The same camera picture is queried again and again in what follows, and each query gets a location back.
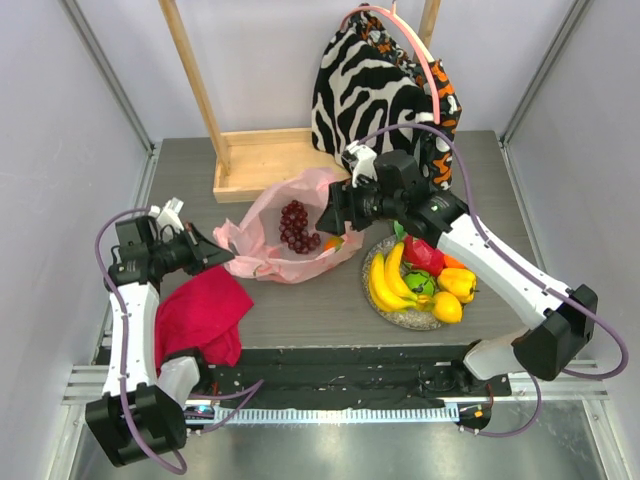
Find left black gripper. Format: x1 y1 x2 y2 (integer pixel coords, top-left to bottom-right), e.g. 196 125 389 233
149 222 234 277

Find orange green fake mango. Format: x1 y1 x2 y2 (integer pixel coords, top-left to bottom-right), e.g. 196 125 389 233
323 236 344 251

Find fake dark grapes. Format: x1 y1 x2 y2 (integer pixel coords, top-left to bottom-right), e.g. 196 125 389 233
279 200 321 255

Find pink plastic bag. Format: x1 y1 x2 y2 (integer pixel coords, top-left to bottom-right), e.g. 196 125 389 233
213 168 364 284

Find small fake banana bunch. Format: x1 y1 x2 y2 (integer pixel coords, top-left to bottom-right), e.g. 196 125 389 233
384 242 432 310

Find fake red fruit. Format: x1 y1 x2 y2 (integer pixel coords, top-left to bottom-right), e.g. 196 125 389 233
393 221 445 277

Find fake green apple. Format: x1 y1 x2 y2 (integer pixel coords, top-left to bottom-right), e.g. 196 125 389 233
403 270 437 296

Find fake orange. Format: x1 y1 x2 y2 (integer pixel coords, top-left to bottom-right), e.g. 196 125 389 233
444 255 466 269

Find fake yellow mango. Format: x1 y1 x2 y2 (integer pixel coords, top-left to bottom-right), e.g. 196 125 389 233
437 268 477 304

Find fake yellow lemon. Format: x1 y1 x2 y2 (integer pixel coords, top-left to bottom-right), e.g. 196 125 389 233
431 291 463 324

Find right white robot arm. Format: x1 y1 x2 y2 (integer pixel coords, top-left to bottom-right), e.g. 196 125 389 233
316 143 598 395

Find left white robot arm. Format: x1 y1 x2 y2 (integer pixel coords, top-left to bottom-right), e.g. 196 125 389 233
85 206 234 475

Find red cloth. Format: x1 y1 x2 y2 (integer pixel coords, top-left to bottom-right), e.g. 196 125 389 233
154 266 254 367

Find wooden clothes rack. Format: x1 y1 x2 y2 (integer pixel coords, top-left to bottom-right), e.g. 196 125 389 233
159 1 429 203

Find zebra print garment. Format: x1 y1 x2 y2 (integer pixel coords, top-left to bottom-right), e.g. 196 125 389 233
311 11 434 171

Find pink clothes hanger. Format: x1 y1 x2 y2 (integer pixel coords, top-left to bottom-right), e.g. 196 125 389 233
342 3 441 126

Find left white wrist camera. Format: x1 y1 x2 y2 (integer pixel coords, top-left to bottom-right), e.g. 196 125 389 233
148 197 184 232

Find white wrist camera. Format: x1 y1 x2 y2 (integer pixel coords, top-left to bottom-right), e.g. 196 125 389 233
341 141 377 188
148 197 184 232

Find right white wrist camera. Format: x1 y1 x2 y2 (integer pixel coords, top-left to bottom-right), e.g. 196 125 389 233
341 141 377 188

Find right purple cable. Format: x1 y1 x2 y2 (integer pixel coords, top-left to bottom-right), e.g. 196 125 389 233
357 123 630 437

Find purple cable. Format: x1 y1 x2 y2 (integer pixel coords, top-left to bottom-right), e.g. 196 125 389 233
94 207 265 475
357 123 630 437

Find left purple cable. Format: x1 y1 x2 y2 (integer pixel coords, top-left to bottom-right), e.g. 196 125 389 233
94 207 265 475

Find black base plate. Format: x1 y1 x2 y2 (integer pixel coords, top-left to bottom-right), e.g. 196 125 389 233
210 345 511 410

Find white cable duct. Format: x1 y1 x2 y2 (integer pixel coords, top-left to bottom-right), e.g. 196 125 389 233
84 405 460 425

